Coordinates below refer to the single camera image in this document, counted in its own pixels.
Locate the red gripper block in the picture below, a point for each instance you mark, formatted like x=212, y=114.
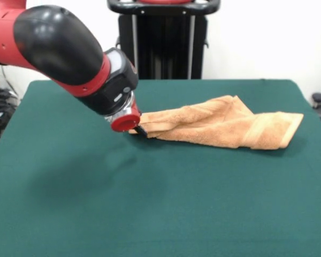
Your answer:
x=125, y=123

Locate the orange terry towel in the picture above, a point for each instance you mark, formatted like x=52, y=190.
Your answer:
x=224, y=125

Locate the dark green table cloth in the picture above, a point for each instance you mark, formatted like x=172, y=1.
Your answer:
x=123, y=200

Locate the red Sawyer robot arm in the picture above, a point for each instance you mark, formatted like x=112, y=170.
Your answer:
x=56, y=45

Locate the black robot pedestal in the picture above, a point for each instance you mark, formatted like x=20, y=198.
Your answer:
x=163, y=45

